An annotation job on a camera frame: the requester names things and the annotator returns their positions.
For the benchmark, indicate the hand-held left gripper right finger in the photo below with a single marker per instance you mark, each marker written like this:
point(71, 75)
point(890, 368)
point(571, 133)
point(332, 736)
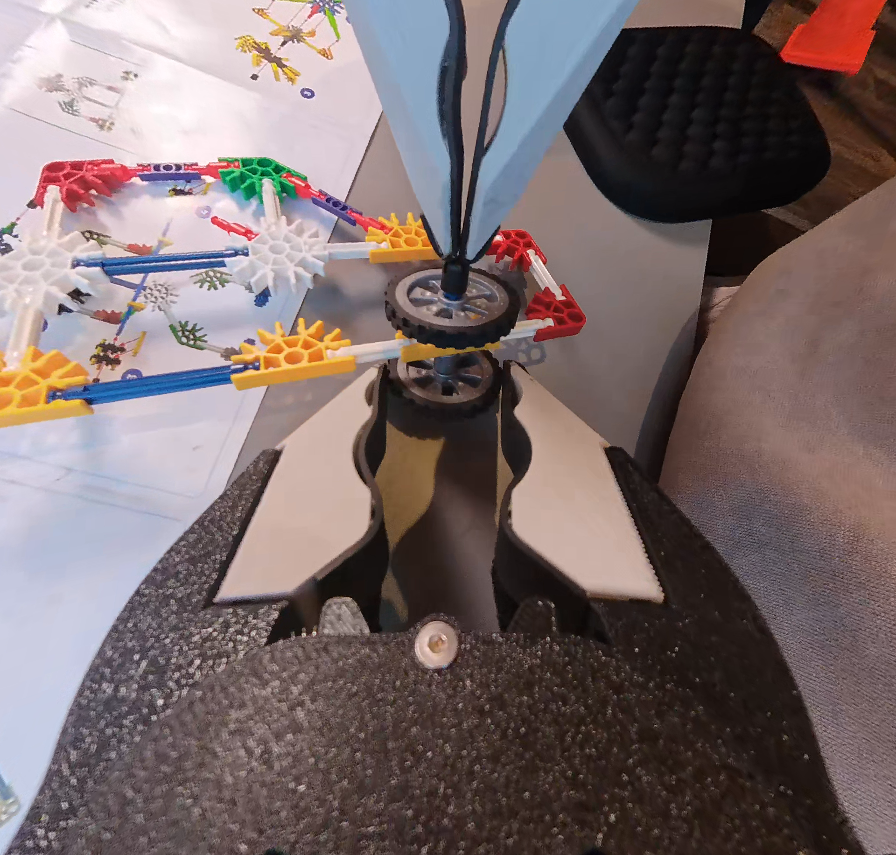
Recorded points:
point(588, 519)

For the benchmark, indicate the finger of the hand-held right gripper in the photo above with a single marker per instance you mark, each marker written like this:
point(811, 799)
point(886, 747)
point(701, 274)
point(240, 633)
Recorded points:
point(392, 43)
point(574, 29)

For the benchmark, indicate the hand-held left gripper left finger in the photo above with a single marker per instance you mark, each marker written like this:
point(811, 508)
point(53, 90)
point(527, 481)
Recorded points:
point(294, 519)

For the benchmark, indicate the colourful rod and connector model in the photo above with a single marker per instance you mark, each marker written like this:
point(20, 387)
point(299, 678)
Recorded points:
point(287, 253)

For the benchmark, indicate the orange traffic cone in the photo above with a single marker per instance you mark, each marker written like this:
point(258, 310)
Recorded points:
point(840, 22)

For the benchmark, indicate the white instruction sheet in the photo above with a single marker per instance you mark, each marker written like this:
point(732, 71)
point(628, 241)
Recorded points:
point(168, 43)

